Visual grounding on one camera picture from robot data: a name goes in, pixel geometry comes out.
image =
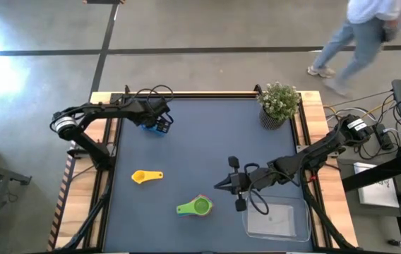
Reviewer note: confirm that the white paper sheet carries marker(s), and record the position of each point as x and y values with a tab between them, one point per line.
377	194

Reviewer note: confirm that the black power strip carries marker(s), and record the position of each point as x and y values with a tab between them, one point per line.
385	139

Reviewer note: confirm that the person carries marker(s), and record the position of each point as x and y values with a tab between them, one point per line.
366	39

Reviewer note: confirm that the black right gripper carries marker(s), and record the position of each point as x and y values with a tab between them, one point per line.
243	181

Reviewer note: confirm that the blue measuring cup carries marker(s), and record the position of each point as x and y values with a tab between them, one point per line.
150	130

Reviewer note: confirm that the green measuring cup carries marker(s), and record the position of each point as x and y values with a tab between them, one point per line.
200	206

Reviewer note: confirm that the potted plant in ribbed pot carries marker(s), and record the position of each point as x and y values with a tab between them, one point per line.
278	102

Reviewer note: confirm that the small black clamp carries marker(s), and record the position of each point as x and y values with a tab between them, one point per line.
394	243

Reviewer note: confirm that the grey-blue table mat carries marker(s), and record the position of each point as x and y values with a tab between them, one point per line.
204	148

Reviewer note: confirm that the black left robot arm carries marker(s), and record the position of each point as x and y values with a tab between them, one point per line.
108	111

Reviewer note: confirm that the striped hazard tape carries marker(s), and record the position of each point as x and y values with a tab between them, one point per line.
63	197

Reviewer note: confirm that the yellow measuring cup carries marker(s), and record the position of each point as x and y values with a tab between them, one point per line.
139	176

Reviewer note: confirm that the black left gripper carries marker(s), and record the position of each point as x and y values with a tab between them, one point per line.
152	107

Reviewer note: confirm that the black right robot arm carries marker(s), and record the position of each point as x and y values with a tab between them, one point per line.
313	155

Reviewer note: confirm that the black metal beam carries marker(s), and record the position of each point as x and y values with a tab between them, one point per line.
373	174

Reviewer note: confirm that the clear plastic basket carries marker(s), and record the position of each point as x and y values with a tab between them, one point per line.
278	222

